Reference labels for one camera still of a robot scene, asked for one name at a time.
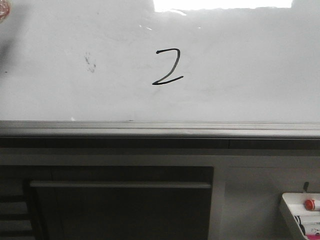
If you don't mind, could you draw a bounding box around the red round object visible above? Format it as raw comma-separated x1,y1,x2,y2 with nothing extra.
0,0,11,23

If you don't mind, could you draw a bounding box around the red capped whiteboard marker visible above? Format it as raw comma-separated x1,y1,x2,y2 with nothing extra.
304,199,320,211

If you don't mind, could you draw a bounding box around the white marker tray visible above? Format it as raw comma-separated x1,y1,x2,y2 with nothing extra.
279,192,320,240

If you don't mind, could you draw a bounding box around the black capped whiteboard marker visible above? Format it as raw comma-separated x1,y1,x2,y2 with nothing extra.
294,215,320,236

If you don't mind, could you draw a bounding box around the white whiteboard with frame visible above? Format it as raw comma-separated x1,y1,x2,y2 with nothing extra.
0,0,320,139

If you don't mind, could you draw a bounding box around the pink object in tray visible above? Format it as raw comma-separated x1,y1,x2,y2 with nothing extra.
306,234,320,240

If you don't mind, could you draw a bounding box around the dark cabinet panel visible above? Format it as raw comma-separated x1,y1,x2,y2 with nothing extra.
30,166,214,240

